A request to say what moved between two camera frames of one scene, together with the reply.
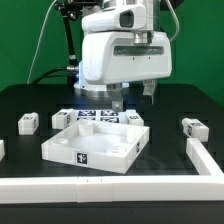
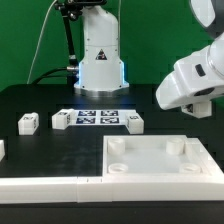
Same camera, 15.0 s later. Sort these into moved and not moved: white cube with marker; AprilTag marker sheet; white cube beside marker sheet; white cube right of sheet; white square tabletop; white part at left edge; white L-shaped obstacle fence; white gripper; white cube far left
Moved: white cube with marker; white gripper; white square tabletop
Not moved: white cube beside marker sheet; white cube far left; white part at left edge; AprilTag marker sheet; white cube right of sheet; white L-shaped obstacle fence
